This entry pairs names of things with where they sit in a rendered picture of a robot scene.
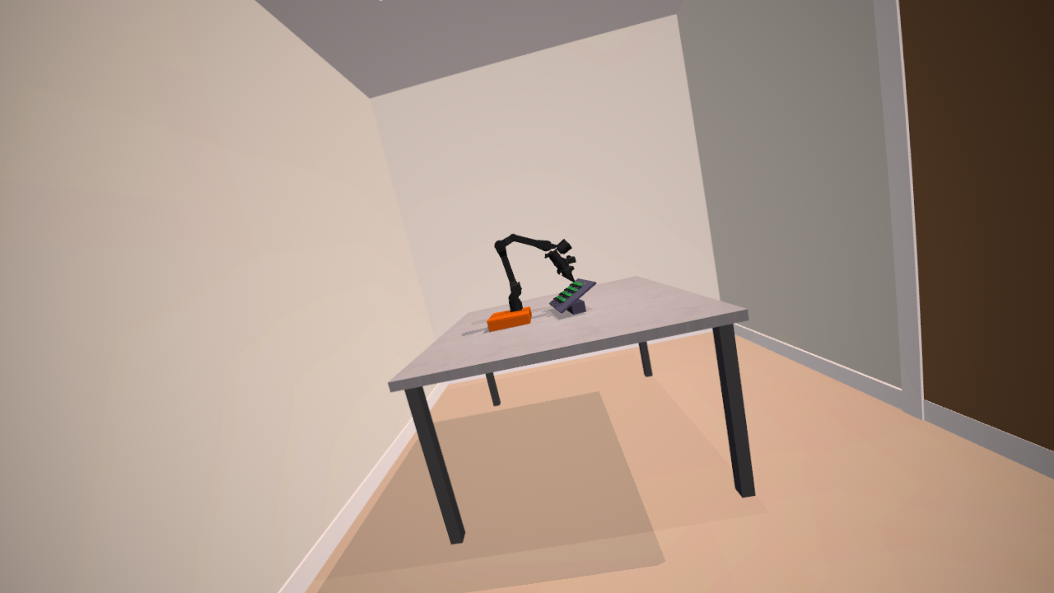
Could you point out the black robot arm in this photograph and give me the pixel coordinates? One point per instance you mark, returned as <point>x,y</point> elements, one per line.
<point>545,245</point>

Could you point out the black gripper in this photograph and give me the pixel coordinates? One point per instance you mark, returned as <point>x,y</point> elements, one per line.
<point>564,269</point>

